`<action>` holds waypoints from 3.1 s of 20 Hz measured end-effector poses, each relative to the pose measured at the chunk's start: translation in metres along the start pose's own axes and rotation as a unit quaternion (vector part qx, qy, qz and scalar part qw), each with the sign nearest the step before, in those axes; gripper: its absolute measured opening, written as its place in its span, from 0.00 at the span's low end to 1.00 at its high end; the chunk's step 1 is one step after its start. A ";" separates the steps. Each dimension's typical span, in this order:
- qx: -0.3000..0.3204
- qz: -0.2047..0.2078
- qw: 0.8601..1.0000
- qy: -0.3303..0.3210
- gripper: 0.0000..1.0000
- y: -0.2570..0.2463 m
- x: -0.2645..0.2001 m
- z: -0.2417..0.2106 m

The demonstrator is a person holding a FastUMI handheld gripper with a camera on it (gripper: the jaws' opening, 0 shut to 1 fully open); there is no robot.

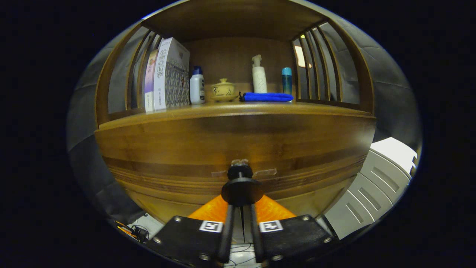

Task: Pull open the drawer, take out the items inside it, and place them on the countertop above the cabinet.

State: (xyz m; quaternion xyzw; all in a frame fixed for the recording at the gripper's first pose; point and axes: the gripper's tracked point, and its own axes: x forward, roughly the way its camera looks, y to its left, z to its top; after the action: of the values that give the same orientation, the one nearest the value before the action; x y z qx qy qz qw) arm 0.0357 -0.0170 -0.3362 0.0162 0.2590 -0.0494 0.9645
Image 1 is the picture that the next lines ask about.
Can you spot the brown wooden cabinet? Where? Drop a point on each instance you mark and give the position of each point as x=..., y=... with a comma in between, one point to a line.
x=230, y=56

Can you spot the white pump bottle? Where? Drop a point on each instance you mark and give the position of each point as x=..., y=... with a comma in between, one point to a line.
x=259, y=78

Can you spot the blue folded cloth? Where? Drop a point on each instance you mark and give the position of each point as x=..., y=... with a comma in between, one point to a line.
x=266, y=97

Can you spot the yellow lidded teacup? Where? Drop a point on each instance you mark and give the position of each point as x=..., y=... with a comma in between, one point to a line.
x=223, y=90

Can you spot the teal blue bottle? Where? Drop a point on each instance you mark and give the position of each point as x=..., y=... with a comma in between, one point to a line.
x=286, y=82

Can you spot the white bottle with blue cap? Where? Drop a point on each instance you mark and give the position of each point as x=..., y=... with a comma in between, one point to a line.
x=197, y=87

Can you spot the brown wooden countertop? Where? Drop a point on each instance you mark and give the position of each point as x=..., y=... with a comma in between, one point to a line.
x=223, y=108

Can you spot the black drawer knob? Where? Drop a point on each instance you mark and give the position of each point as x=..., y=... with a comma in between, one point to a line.
x=241, y=190

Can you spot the large white book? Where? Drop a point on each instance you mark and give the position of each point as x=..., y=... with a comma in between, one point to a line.
x=169, y=74

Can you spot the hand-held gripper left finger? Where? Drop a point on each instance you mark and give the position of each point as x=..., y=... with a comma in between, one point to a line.
x=186, y=238

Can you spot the brown wooden drawer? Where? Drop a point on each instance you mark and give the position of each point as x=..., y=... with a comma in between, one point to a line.
x=186, y=149

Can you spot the purple and white book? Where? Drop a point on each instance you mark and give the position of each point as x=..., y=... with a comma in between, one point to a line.
x=150, y=82

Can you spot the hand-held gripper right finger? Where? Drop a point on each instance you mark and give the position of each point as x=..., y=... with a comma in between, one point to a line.
x=293, y=238

